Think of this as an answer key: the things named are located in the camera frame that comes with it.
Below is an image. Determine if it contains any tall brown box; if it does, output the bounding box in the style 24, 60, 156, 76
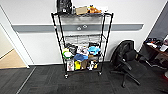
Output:
80, 59, 89, 70

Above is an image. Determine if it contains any small brown cardboard box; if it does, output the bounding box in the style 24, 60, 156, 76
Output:
88, 53, 100, 62

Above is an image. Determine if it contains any small white wall socket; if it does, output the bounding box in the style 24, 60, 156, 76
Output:
82, 24, 88, 30
76, 26, 83, 31

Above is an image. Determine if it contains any long grey wall band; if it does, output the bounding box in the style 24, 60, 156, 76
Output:
10, 22, 145, 33

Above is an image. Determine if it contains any green and white round toy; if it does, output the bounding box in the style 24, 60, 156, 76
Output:
62, 48, 74, 60

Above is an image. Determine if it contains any light blue plush toy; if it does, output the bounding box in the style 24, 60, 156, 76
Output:
87, 45, 101, 56

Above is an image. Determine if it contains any white printed package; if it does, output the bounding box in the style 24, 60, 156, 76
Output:
66, 59, 76, 72

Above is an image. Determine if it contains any small black box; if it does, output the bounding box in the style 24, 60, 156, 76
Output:
89, 41, 100, 48

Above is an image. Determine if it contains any black office chair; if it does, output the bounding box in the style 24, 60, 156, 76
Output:
109, 39, 151, 88

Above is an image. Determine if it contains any orange plush toy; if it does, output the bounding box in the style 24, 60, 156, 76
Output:
87, 5, 103, 15

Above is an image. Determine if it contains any blue cap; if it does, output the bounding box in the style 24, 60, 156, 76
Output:
73, 53, 89, 62

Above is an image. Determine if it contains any dark office desk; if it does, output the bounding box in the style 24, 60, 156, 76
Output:
139, 36, 168, 69

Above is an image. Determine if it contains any large black printed bag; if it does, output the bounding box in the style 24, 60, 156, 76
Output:
56, 0, 73, 15

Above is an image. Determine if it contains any cream door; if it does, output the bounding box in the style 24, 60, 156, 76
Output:
0, 27, 15, 60

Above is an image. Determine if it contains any yellow green toy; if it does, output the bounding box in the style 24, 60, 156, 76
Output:
74, 60, 82, 71

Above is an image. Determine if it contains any black wire shelf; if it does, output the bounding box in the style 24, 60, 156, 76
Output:
50, 11, 115, 79

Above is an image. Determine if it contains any white door frame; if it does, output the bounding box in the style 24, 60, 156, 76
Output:
0, 4, 34, 68

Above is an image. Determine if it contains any black bag with grey print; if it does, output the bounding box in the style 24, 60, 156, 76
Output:
66, 43, 78, 56

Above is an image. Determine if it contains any white and black package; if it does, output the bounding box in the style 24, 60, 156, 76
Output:
87, 60, 100, 71

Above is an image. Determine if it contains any flat brown cardboard box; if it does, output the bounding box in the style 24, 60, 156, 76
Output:
74, 5, 89, 16

